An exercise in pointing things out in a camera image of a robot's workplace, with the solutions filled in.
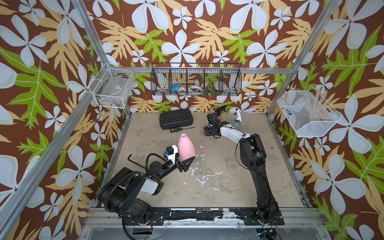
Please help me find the white wire basket right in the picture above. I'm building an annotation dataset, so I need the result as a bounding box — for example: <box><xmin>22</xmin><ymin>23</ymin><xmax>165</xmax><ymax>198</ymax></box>
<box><xmin>277</xmin><ymin>87</ymin><xmax>342</xmax><ymax>138</ymax></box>

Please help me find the black wire wall basket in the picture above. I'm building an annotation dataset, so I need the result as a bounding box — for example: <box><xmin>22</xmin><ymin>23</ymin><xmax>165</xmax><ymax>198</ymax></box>
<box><xmin>150</xmin><ymin>63</ymin><xmax>243</xmax><ymax>97</ymax></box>

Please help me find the clear blue spray bottle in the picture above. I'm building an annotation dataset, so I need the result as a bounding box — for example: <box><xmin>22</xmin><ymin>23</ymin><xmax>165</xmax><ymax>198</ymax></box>
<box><xmin>232</xmin><ymin>120</ymin><xmax>242</xmax><ymax>130</ymax></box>

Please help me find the blue round item in basket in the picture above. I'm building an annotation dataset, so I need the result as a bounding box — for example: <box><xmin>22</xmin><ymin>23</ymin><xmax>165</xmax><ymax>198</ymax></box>
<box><xmin>171</xmin><ymin>83</ymin><xmax>181</xmax><ymax>92</ymax></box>

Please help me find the white tape roll in basket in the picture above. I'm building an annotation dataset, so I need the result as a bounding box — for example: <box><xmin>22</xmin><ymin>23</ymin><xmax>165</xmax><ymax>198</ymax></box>
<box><xmin>189</xmin><ymin>85</ymin><xmax>203</xmax><ymax>93</ymax></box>

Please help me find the black yellow screwdriver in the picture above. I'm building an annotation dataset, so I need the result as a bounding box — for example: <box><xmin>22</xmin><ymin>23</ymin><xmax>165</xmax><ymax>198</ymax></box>
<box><xmin>170</xmin><ymin>127</ymin><xmax>195</xmax><ymax>133</ymax></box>

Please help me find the blue white spray nozzle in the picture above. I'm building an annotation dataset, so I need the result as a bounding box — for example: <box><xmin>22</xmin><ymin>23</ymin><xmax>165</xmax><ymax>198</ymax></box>
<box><xmin>235</xmin><ymin>109</ymin><xmax>242</xmax><ymax>123</ymax></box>

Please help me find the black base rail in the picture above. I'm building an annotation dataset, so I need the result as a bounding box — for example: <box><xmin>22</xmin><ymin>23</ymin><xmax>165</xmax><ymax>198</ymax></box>
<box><xmin>124</xmin><ymin>208</ymin><xmax>285</xmax><ymax>227</ymax></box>

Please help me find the pink spray bottle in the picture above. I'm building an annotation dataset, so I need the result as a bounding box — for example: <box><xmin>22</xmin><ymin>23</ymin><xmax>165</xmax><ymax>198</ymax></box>
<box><xmin>178</xmin><ymin>134</ymin><xmax>196</xmax><ymax>160</ymax></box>

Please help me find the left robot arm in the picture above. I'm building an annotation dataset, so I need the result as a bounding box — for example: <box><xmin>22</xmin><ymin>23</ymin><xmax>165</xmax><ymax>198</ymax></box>
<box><xmin>97</xmin><ymin>145</ymin><xmax>195</xmax><ymax>225</ymax></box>

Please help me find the black plastic case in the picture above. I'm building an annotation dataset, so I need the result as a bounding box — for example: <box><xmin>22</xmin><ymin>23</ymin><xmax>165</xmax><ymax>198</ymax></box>
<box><xmin>159</xmin><ymin>109</ymin><xmax>193</xmax><ymax>130</ymax></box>

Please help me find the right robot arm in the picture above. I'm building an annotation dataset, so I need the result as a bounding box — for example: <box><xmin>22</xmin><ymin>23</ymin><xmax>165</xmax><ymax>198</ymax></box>
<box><xmin>204</xmin><ymin>112</ymin><xmax>285</xmax><ymax>226</ymax></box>

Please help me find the white wire basket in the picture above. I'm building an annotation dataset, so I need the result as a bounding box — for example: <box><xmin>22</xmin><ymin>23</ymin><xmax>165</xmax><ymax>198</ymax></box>
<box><xmin>89</xmin><ymin>68</ymin><xmax>136</xmax><ymax>109</ymax></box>
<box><xmin>277</xmin><ymin>87</ymin><xmax>342</xmax><ymax>138</ymax></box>

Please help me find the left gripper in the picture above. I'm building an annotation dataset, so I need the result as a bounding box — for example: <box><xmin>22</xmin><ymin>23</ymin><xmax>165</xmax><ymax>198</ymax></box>
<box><xmin>157</xmin><ymin>146</ymin><xmax>193</xmax><ymax>182</ymax></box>

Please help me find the white wire basket left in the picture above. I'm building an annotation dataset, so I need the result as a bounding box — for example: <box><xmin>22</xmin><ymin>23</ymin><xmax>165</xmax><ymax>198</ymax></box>
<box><xmin>89</xmin><ymin>68</ymin><xmax>136</xmax><ymax>109</ymax></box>

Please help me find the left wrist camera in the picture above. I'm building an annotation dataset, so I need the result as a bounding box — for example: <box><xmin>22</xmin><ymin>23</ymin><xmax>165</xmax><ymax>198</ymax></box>
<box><xmin>164</xmin><ymin>146</ymin><xmax>175</xmax><ymax>160</ymax></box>

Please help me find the black spray nozzle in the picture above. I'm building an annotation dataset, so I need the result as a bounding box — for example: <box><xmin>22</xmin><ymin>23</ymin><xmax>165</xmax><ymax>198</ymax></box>
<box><xmin>215</xmin><ymin>105</ymin><xmax>227</xmax><ymax>116</ymax></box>

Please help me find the black hex key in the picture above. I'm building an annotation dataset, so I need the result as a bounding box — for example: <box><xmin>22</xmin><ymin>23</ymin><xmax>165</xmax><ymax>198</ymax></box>
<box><xmin>127</xmin><ymin>153</ymin><xmax>148</xmax><ymax>169</ymax></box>

